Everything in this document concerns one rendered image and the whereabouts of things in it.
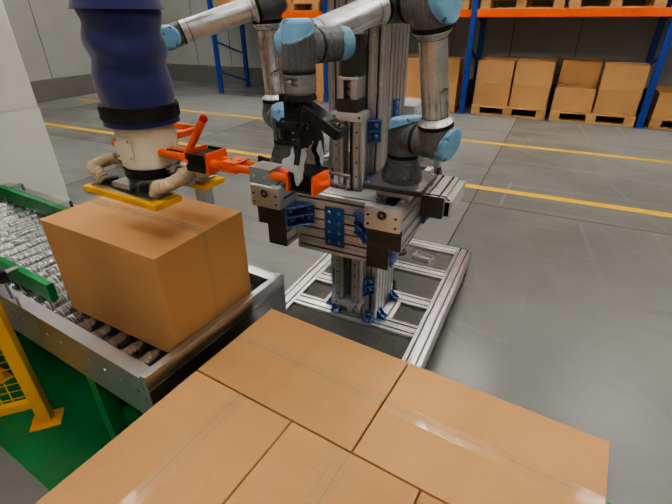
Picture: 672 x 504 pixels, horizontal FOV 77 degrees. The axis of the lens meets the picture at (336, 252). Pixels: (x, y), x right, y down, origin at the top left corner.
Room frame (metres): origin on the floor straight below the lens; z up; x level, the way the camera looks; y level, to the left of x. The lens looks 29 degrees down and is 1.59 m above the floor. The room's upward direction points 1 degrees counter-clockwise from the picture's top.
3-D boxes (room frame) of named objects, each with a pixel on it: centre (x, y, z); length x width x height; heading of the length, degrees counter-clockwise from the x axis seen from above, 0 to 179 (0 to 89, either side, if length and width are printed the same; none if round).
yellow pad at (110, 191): (1.25, 0.64, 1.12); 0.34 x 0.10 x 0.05; 60
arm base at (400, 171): (1.54, -0.25, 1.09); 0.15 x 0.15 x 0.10
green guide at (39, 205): (2.29, 1.58, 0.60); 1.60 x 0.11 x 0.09; 58
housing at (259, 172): (1.10, 0.19, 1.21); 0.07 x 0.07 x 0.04; 60
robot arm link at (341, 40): (1.12, 0.02, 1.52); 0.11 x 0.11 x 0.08; 44
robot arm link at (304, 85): (1.04, 0.08, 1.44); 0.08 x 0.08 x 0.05
